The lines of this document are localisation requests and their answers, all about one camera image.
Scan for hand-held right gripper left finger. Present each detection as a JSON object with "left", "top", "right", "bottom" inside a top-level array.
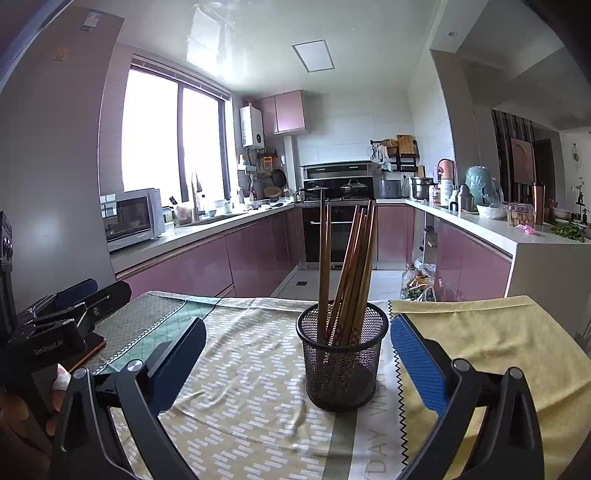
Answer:
[{"left": 50, "top": 316, "right": 208, "bottom": 480}]

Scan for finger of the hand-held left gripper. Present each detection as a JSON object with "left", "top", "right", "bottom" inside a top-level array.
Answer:
[
  {"left": 28, "top": 280, "right": 133, "bottom": 340},
  {"left": 17, "top": 278, "right": 99, "bottom": 326}
]

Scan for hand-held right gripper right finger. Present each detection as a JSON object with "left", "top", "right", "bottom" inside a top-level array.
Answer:
[{"left": 390, "top": 313, "right": 546, "bottom": 480}]

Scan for black mesh cup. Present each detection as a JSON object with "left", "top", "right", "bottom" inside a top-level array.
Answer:
[{"left": 296, "top": 301, "right": 389, "bottom": 412}]

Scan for group of wooden chopsticks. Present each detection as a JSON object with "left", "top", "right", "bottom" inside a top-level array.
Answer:
[{"left": 317, "top": 187, "right": 379, "bottom": 365}]

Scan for person's left hand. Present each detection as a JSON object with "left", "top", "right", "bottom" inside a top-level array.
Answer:
[{"left": 0, "top": 362, "right": 72, "bottom": 462}]

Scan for dark slab with brown rim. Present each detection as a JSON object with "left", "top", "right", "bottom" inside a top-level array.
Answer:
[{"left": 65, "top": 331, "right": 108, "bottom": 372}]

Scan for plastic oil bottle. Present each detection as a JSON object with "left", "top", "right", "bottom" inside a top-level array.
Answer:
[{"left": 400, "top": 263, "right": 417, "bottom": 299}]

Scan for plastic bag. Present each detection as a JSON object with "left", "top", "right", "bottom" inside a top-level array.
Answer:
[{"left": 413, "top": 258, "right": 437, "bottom": 301}]

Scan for patchwork printed tablecloth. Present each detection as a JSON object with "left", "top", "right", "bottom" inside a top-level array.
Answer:
[{"left": 90, "top": 290, "right": 591, "bottom": 480}]

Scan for white microwave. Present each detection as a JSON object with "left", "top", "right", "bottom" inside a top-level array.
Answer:
[{"left": 100, "top": 187, "right": 166, "bottom": 253}]

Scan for pink base cabinets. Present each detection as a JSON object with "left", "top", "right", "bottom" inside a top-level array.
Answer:
[
  {"left": 376, "top": 202, "right": 514, "bottom": 304},
  {"left": 112, "top": 202, "right": 306, "bottom": 302}
]

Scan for steel faucet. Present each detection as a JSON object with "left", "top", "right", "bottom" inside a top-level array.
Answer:
[{"left": 190, "top": 171, "right": 206, "bottom": 223}]

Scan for black built-in oven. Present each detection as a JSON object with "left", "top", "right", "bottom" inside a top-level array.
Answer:
[{"left": 302, "top": 205, "right": 378, "bottom": 271}]

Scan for grey refrigerator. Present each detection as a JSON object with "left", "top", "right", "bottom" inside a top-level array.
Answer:
[{"left": 0, "top": 4, "right": 126, "bottom": 296}]

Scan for steel stockpot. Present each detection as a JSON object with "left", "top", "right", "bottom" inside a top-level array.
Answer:
[{"left": 409, "top": 176, "right": 434, "bottom": 201}]

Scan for kitchen window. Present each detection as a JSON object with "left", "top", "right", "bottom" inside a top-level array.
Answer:
[{"left": 120, "top": 54, "right": 232, "bottom": 205}]

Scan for clear food container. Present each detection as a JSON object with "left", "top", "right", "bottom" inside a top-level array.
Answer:
[{"left": 505, "top": 202, "right": 537, "bottom": 227}]

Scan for teal appliance under plastic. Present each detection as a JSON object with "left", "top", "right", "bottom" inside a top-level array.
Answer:
[{"left": 464, "top": 165, "right": 504, "bottom": 209}]

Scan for green leafy vegetables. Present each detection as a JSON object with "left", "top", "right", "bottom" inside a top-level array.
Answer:
[{"left": 549, "top": 222, "right": 587, "bottom": 243}]

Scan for copper tumbler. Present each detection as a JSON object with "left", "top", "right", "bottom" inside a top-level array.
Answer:
[{"left": 531, "top": 183, "right": 547, "bottom": 226}]

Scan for black steel range hood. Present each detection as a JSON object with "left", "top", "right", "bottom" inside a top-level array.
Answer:
[{"left": 300, "top": 160, "right": 374, "bottom": 204}]

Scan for white water heater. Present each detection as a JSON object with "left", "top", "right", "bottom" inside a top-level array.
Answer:
[{"left": 239, "top": 104, "right": 265, "bottom": 150}]

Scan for ceiling light panel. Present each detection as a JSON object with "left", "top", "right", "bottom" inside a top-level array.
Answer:
[{"left": 291, "top": 40, "right": 334, "bottom": 73}]

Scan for black wall rack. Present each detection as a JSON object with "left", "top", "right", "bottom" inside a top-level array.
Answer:
[{"left": 369, "top": 134, "right": 419, "bottom": 173}]

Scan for wall picture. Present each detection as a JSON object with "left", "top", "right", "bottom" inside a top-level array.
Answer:
[{"left": 510, "top": 137, "right": 537, "bottom": 186}]

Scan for pink wall cabinet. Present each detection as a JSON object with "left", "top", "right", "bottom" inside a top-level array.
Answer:
[{"left": 252, "top": 89, "right": 308, "bottom": 136}]

